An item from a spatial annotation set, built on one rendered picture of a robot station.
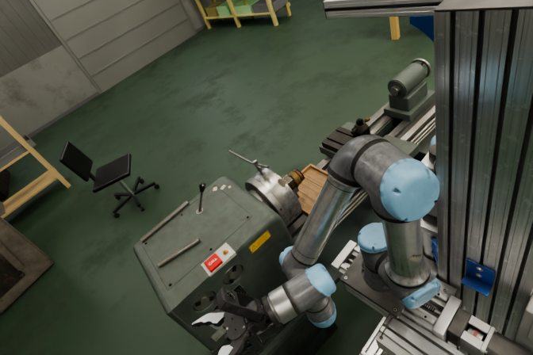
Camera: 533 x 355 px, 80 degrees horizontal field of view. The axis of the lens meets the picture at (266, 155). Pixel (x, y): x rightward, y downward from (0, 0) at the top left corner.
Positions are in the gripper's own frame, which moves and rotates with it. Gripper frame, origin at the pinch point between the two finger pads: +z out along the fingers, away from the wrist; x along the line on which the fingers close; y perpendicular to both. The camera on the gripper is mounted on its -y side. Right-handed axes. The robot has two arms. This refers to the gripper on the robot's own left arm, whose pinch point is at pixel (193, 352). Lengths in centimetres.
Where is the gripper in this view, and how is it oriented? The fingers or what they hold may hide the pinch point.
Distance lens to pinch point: 86.3
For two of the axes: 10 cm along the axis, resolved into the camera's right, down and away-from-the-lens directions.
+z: -8.7, 4.9, -1.1
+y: 3.8, 7.8, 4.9
